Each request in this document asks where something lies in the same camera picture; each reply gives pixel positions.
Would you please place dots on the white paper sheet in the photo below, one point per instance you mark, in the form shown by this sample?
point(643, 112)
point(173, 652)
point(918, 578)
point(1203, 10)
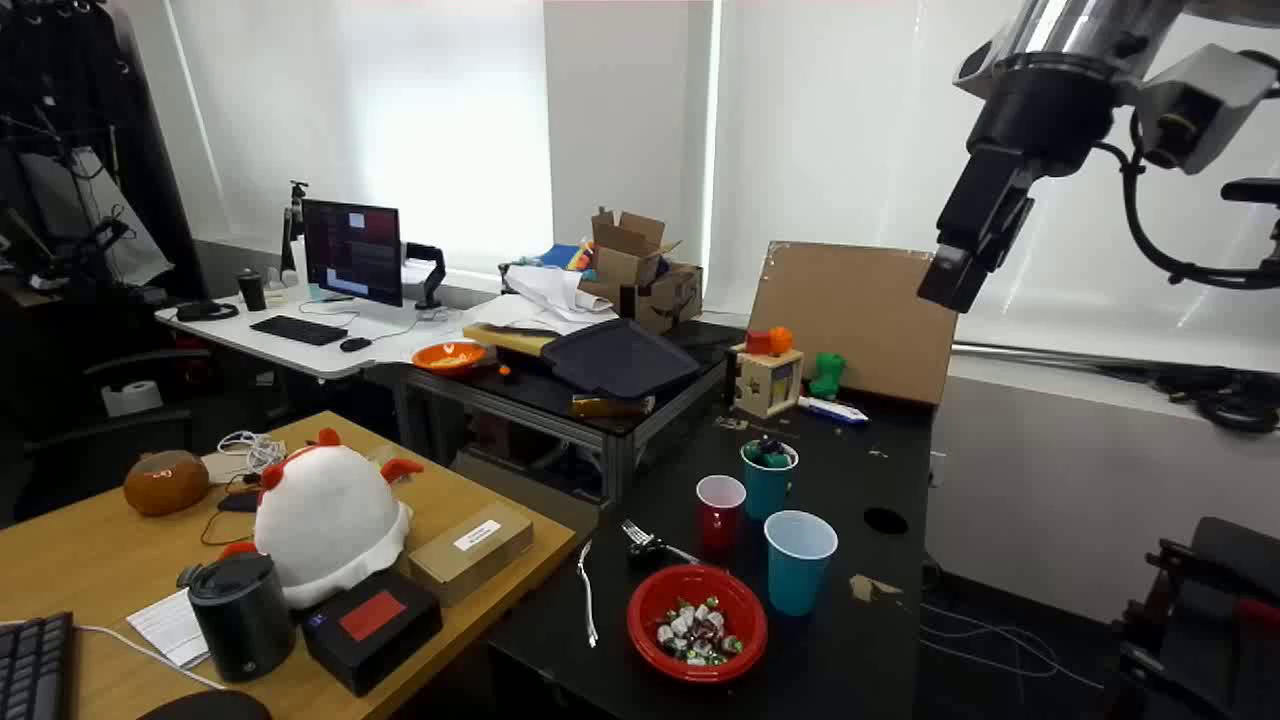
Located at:
point(167, 624)

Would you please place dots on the blue cup with toys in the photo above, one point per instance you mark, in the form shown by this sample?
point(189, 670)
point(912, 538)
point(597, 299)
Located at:
point(770, 493)

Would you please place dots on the brown cardboard sheet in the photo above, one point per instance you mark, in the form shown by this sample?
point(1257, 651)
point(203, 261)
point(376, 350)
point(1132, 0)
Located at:
point(866, 320)

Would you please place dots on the brown toy football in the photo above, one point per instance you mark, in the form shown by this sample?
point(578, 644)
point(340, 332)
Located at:
point(167, 483)

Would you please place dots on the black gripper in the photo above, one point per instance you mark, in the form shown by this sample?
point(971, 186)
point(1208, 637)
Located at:
point(1043, 123)

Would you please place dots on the red plastic cup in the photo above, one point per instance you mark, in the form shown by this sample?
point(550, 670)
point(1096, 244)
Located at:
point(719, 527)

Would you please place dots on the dark blue bin lid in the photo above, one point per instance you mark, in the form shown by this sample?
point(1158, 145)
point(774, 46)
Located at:
point(622, 358)

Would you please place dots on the white blue toothpaste tube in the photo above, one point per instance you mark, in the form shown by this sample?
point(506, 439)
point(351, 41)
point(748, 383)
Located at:
point(835, 408)

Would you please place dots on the black metal cart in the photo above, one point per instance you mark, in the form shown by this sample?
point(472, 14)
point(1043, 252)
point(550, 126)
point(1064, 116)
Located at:
point(533, 401)

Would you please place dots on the orange bowl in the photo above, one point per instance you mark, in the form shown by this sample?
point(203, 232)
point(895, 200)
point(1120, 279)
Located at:
point(451, 358)

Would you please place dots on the black keyboard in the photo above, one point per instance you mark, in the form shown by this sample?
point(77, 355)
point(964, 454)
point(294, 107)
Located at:
point(33, 664)
point(303, 328)

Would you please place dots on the light wooden desk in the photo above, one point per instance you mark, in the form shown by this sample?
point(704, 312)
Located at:
point(94, 561)

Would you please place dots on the white plastic fork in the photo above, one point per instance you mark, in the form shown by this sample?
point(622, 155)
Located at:
point(652, 538)

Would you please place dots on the black computer mouse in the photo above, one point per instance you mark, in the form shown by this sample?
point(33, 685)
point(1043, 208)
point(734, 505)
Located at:
point(355, 344)

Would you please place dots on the red plastic bowl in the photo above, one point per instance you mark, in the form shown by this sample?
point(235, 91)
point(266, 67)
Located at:
point(663, 600)

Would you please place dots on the white tissue box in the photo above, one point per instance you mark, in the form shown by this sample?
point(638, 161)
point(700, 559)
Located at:
point(129, 396)

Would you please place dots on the black computer monitor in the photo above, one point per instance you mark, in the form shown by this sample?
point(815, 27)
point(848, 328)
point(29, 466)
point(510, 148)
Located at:
point(355, 249)

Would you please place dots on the black mug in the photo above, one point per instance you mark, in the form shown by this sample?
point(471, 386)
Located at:
point(241, 622)

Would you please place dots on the black cup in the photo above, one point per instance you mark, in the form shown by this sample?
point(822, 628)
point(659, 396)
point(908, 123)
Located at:
point(253, 288)

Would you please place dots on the black office chair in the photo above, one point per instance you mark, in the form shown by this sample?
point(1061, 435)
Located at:
point(94, 443)

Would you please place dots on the clear glass object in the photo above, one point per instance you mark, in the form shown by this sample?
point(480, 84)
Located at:
point(249, 445)

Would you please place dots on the orange toy basketball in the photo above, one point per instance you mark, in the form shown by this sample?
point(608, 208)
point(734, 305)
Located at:
point(780, 342)

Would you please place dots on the black equipment frame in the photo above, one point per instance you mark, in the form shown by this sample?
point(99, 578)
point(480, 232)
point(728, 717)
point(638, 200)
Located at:
point(1203, 624)

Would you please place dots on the green toy figure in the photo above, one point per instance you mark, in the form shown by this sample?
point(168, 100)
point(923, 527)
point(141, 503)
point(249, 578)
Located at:
point(831, 379)

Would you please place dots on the black rounded pouch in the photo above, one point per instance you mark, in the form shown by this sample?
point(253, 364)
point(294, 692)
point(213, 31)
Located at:
point(205, 707)

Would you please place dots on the small brown cardboard box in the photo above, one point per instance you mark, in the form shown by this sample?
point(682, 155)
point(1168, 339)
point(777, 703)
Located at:
point(464, 549)

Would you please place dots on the black hanging clothing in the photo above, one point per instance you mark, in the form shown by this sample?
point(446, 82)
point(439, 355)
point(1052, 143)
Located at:
point(81, 123)

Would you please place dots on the camera on black stand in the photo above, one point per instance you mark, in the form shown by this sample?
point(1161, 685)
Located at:
point(294, 227)

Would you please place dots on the white office desk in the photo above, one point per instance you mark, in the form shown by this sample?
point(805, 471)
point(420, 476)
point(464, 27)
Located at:
point(387, 332)

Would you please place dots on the white crumpled cloth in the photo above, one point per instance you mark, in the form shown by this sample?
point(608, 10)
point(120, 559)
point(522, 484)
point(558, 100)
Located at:
point(555, 292)

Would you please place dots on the empty blue plastic cup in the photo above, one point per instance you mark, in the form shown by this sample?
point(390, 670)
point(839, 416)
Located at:
point(799, 573)

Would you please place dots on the white plush chicken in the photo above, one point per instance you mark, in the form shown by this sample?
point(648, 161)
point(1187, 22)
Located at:
point(325, 523)

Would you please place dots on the black box with red label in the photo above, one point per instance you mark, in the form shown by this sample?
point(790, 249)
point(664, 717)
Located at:
point(368, 628)

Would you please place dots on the white plastic strip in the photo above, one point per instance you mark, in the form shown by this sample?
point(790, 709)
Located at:
point(588, 600)

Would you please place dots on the red toy block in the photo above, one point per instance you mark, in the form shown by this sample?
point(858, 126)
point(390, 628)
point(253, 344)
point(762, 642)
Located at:
point(752, 342)

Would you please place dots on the beige paper scrap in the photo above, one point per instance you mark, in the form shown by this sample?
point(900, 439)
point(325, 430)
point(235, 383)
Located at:
point(868, 585)

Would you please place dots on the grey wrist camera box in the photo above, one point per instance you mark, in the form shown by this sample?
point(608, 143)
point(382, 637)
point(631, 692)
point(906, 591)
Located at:
point(1203, 107)

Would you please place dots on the open cardboard shipping box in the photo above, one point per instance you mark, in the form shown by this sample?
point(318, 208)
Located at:
point(645, 275)

